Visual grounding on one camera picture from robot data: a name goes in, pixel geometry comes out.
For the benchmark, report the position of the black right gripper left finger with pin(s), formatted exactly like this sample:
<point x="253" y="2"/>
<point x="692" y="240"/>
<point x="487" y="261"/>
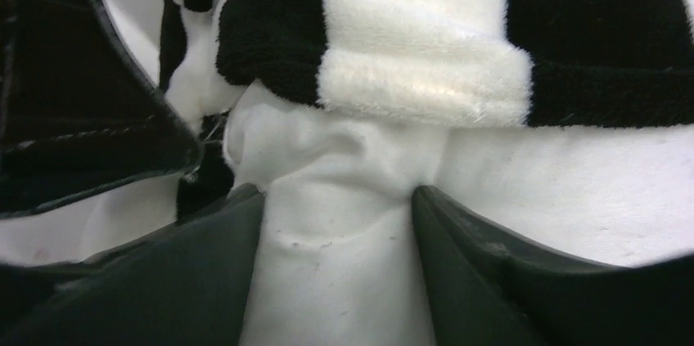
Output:
<point x="185" y="285"/>

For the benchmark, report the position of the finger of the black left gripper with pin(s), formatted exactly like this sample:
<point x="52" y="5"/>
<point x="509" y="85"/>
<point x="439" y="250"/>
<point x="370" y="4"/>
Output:
<point x="79" y="116"/>

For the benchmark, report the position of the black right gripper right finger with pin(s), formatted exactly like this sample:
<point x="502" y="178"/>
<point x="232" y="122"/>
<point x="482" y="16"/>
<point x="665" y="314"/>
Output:
<point x="488" y="285"/>

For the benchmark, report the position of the white pillow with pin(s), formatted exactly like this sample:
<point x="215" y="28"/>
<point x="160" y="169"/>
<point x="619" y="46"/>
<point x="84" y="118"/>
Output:
<point x="346" y="231"/>

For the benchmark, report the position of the black white striped pillowcase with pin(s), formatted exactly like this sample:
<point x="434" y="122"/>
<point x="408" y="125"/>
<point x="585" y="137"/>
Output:
<point x="625" y="64"/>

